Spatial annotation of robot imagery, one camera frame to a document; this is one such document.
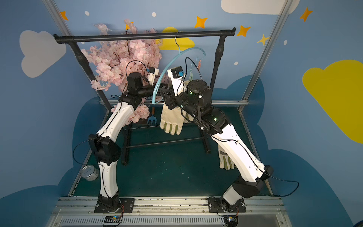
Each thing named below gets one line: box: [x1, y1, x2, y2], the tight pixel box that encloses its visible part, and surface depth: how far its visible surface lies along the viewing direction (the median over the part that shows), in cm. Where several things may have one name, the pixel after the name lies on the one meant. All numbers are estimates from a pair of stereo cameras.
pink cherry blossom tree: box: [80, 18, 163, 125], surface depth 70 cm
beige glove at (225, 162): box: [218, 143, 238, 170], surface depth 92 cm
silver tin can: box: [81, 165, 100, 182], surface depth 82 cm
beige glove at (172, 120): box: [159, 101, 194, 136], surface depth 82 cm
